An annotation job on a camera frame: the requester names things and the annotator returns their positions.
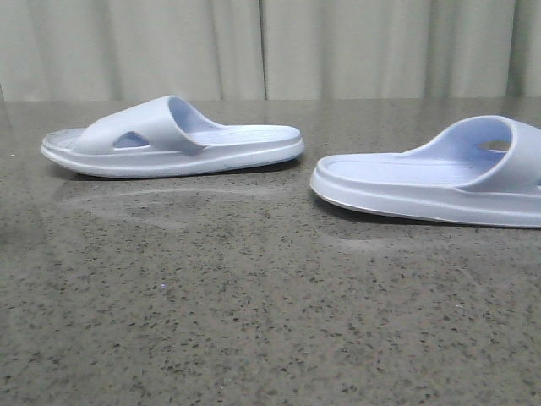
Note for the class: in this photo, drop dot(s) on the light blue slipper with scuffed toe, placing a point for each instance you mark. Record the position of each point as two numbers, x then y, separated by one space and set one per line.
168 137

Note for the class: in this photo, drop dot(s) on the pale green curtain backdrop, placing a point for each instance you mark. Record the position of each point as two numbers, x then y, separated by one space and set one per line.
275 50

